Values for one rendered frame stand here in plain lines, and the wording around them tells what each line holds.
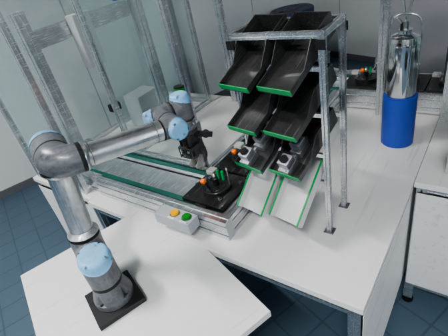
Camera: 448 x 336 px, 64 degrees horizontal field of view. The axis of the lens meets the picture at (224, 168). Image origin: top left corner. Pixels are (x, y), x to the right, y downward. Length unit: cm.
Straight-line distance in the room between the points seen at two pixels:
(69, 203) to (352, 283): 102
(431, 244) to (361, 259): 66
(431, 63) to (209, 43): 265
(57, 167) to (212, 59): 410
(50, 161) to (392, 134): 157
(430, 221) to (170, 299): 124
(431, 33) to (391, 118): 275
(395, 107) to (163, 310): 139
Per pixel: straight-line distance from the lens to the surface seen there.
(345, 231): 155
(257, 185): 149
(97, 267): 134
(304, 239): 152
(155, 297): 147
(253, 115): 132
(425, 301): 247
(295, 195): 141
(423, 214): 194
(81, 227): 142
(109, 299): 145
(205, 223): 159
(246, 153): 133
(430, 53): 466
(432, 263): 215
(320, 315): 234
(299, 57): 122
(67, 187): 133
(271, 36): 122
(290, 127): 123
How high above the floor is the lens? 195
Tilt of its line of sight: 33 degrees down
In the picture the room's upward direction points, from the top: 13 degrees counter-clockwise
